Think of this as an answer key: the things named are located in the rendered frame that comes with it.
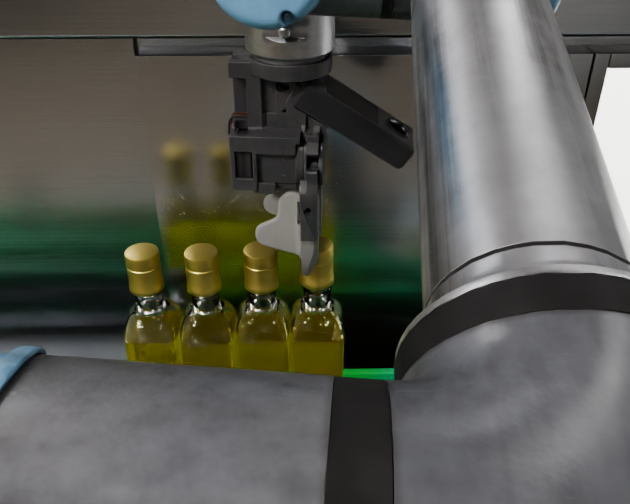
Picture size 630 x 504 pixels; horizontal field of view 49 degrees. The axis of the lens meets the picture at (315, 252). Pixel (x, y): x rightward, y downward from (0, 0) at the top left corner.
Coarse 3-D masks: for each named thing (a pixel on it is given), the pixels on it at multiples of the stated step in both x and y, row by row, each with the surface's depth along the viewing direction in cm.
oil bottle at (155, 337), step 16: (176, 304) 74; (128, 320) 72; (144, 320) 71; (160, 320) 71; (176, 320) 73; (128, 336) 72; (144, 336) 72; (160, 336) 72; (176, 336) 72; (128, 352) 73; (144, 352) 73; (160, 352) 73; (176, 352) 73
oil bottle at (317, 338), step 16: (336, 304) 74; (304, 320) 72; (320, 320) 72; (336, 320) 72; (304, 336) 72; (320, 336) 72; (336, 336) 72; (304, 352) 73; (320, 352) 73; (336, 352) 73; (304, 368) 74; (320, 368) 74; (336, 368) 74
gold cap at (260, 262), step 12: (252, 252) 69; (264, 252) 69; (276, 252) 69; (252, 264) 68; (264, 264) 68; (276, 264) 70; (252, 276) 69; (264, 276) 69; (276, 276) 70; (252, 288) 70; (264, 288) 70; (276, 288) 71
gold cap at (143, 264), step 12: (132, 252) 69; (144, 252) 69; (156, 252) 69; (132, 264) 68; (144, 264) 68; (156, 264) 69; (132, 276) 69; (144, 276) 69; (156, 276) 69; (132, 288) 70; (144, 288) 69; (156, 288) 70
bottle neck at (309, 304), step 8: (304, 288) 71; (328, 288) 71; (304, 296) 72; (312, 296) 71; (320, 296) 71; (328, 296) 72; (304, 304) 72; (312, 304) 71; (320, 304) 71; (328, 304) 72
